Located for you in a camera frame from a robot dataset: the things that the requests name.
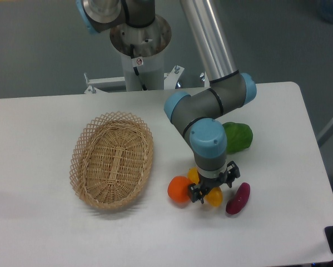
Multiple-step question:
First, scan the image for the white metal base frame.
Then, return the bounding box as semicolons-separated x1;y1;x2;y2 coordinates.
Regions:
83;65;211;95

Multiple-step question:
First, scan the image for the purple sweet potato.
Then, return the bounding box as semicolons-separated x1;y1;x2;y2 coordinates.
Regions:
226;182;251;215

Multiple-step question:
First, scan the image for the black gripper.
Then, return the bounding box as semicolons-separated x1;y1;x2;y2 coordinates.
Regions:
187;161;240;204

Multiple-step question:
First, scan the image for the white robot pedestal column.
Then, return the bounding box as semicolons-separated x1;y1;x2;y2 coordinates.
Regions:
121;54;164;92

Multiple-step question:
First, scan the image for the green bok choy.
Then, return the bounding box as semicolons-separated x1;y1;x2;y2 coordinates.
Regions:
223;122;253;154

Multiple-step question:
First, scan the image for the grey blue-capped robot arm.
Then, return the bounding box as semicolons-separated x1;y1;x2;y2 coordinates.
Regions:
76;1;257;202

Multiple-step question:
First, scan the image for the woven wicker oval basket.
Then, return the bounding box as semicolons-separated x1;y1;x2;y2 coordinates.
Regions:
69;111;153;210

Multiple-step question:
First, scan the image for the yellow mango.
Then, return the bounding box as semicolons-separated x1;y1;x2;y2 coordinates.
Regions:
187;167;223;207

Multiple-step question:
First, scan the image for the black pedestal cable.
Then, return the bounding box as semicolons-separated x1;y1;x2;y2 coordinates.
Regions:
130;43;148;91

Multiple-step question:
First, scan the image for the orange fruit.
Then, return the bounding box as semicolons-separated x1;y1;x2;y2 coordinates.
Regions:
167;176;192;204

